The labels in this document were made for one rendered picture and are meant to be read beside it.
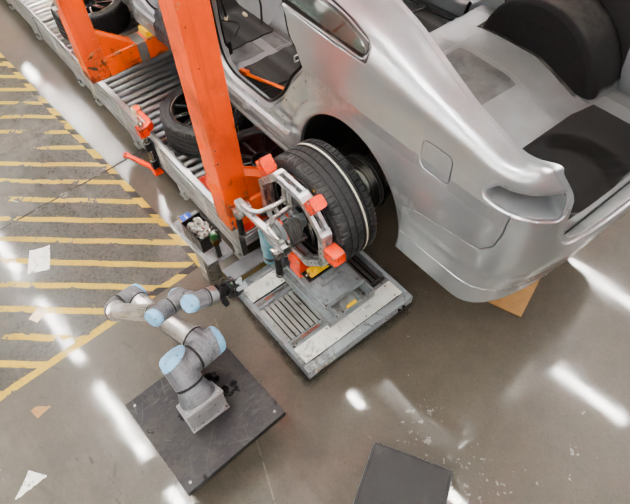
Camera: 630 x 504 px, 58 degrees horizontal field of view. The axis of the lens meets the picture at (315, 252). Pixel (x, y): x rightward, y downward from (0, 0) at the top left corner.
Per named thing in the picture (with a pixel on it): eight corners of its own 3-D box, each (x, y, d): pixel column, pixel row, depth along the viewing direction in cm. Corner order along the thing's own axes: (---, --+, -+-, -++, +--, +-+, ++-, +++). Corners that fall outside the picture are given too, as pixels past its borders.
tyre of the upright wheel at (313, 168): (313, 113, 281) (291, 173, 342) (274, 134, 273) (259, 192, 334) (394, 217, 271) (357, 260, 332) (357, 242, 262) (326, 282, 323)
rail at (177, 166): (252, 244, 374) (248, 223, 357) (241, 252, 371) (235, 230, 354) (93, 77, 498) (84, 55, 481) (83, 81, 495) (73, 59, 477)
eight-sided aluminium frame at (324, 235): (334, 278, 305) (331, 211, 262) (324, 284, 303) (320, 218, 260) (274, 220, 332) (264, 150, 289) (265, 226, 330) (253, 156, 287)
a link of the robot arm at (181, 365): (169, 391, 282) (150, 363, 278) (195, 370, 292) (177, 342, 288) (183, 392, 270) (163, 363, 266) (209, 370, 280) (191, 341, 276)
